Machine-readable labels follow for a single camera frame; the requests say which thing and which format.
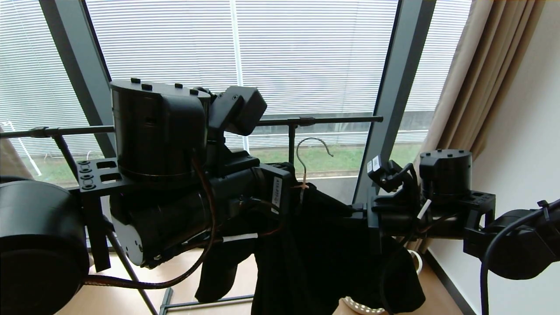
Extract black clothes rack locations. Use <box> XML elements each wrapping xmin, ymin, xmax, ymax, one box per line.
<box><xmin>0</xmin><ymin>115</ymin><xmax>384</xmax><ymax>315</ymax></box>

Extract black shorts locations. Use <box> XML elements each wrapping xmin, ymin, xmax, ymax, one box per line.
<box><xmin>195</xmin><ymin>238</ymin><xmax>261</xmax><ymax>303</ymax></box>

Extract white laundry basket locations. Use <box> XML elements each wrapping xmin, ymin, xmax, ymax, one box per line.
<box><xmin>341</xmin><ymin>249</ymin><xmax>424</xmax><ymax>315</ymax></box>

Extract black cable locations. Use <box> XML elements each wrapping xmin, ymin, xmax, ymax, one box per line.
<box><xmin>378</xmin><ymin>164</ymin><xmax>560</xmax><ymax>315</ymax></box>
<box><xmin>83</xmin><ymin>157</ymin><xmax>219</xmax><ymax>290</ymax></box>

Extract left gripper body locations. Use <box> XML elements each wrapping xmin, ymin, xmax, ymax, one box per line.
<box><xmin>112</xmin><ymin>163</ymin><xmax>293</xmax><ymax>268</ymax></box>

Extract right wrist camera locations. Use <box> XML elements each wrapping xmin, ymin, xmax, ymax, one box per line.
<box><xmin>367</xmin><ymin>155</ymin><xmax>416</xmax><ymax>193</ymax></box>

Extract black garment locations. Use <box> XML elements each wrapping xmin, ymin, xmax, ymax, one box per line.
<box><xmin>252</xmin><ymin>184</ymin><xmax>427</xmax><ymax>315</ymax></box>

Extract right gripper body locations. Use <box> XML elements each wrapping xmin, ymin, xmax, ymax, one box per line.
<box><xmin>367</xmin><ymin>196</ymin><xmax>439</xmax><ymax>246</ymax></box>

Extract beige curtain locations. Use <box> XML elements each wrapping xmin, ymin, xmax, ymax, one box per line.
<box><xmin>407</xmin><ymin>0</ymin><xmax>547</xmax><ymax>254</ymax></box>
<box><xmin>0</xmin><ymin>127</ymin><xmax>33</xmax><ymax>180</ymax></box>

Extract window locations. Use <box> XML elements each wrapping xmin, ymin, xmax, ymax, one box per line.
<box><xmin>0</xmin><ymin>0</ymin><xmax>473</xmax><ymax>245</ymax></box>

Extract pink clothes hanger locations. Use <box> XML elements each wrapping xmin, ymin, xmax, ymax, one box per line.
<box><xmin>292</xmin><ymin>137</ymin><xmax>335</xmax><ymax>193</ymax></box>

